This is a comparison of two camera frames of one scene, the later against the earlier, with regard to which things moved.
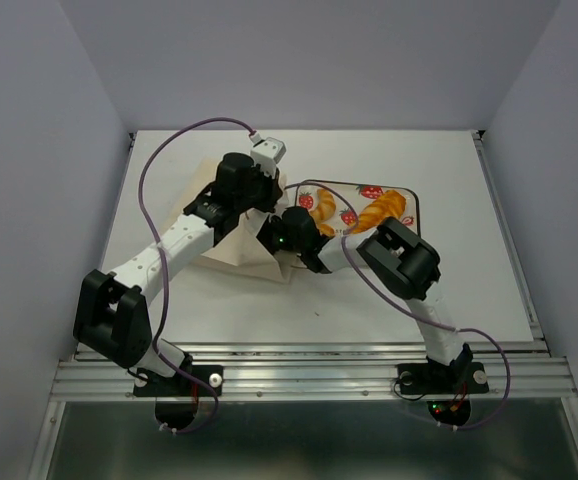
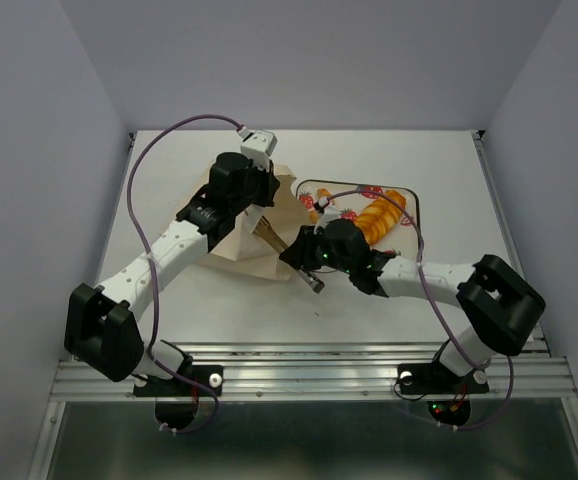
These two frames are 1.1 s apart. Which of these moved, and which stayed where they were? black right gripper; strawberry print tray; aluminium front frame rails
Moved: black right gripper
Stayed: strawberry print tray; aluminium front frame rails
